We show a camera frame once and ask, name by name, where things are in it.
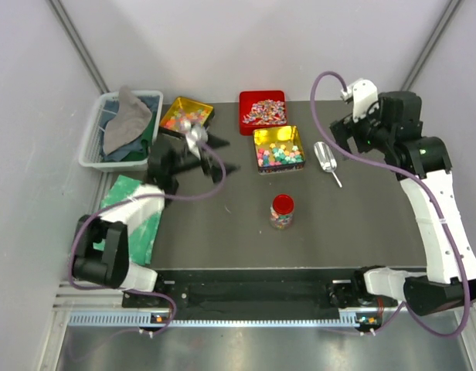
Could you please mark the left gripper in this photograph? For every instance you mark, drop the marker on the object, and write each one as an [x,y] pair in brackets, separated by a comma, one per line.
[215,167]

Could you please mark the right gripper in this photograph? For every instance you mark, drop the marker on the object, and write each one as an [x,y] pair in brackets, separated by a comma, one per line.
[346,127]

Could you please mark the silver metal scoop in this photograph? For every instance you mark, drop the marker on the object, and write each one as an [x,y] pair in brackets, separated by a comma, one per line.
[326,160]

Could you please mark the gold tin of gummy candies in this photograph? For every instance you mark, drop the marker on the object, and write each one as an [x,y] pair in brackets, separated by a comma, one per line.
[185,109]

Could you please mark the red tin of lollipop candies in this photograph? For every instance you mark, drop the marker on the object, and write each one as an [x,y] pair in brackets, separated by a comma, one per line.
[259,109]

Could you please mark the patterned tin of pastel candies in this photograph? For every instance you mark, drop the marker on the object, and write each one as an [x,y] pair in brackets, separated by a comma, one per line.
[278,149]

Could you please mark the red jar lid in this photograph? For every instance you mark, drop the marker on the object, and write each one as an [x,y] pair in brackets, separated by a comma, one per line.
[283,204]

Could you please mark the clear plastic jar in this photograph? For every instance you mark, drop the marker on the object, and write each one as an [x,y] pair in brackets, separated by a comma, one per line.
[281,218]

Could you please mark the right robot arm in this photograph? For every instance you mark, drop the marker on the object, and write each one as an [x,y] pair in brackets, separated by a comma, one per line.
[390,123]

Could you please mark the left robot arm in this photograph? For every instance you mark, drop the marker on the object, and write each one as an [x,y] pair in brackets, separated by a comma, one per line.
[100,252]

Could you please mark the blue green cloths in basket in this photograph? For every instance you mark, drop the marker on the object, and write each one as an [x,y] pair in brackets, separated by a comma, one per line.
[137,150]

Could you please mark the grey cloth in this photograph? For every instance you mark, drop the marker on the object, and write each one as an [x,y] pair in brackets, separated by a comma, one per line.
[130,122]

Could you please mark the white plastic basket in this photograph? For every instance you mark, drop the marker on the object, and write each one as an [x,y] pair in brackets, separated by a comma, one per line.
[89,156]

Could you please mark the green white patterned cloth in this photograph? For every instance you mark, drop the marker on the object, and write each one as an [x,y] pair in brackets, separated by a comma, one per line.
[141,241]

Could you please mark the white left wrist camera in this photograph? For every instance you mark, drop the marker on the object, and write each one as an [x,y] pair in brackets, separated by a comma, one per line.
[194,134]

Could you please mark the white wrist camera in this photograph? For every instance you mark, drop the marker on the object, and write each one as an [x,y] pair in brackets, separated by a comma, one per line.
[361,94]
[194,134]

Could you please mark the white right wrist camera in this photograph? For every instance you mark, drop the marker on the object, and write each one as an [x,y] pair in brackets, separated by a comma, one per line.
[361,94]

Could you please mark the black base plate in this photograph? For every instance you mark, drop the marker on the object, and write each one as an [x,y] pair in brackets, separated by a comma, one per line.
[232,294]

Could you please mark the aluminium rail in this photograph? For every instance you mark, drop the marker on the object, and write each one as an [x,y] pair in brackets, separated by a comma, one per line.
[423,297]

